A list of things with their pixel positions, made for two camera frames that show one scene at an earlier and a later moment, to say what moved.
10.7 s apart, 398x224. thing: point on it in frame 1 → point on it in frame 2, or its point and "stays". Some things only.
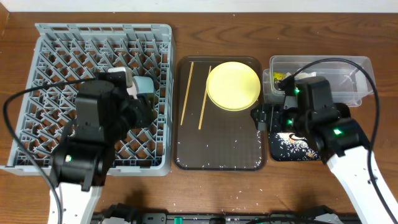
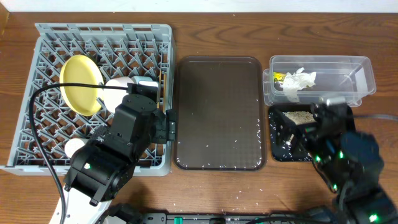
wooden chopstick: (206, 89) → (165, 93)
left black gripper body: (144, 111) → (170, 125)
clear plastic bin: (350, 78) stays
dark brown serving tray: (214, 129) stays
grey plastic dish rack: (64, 55) stays
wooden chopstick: (187, 91) → (160, 86)
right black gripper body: (262, 116) → (303, 129)
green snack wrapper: (278, 76) stays
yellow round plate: (233, 86) → (78, 69)
